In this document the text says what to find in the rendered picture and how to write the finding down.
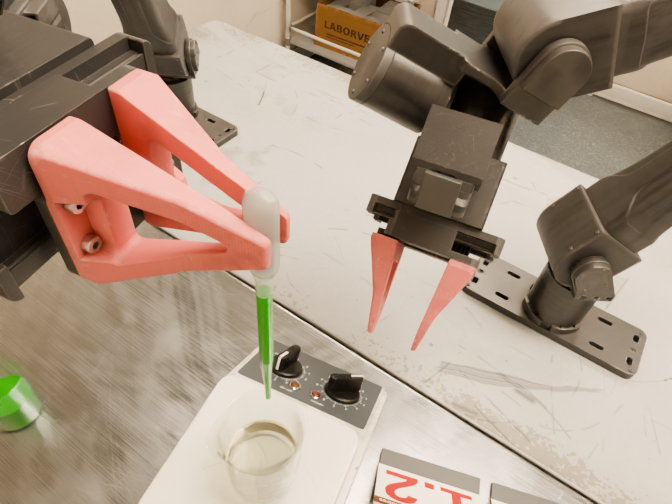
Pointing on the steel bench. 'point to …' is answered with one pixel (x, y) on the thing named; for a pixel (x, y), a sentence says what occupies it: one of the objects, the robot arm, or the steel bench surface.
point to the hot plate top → (312, 468)
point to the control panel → (356, 413)
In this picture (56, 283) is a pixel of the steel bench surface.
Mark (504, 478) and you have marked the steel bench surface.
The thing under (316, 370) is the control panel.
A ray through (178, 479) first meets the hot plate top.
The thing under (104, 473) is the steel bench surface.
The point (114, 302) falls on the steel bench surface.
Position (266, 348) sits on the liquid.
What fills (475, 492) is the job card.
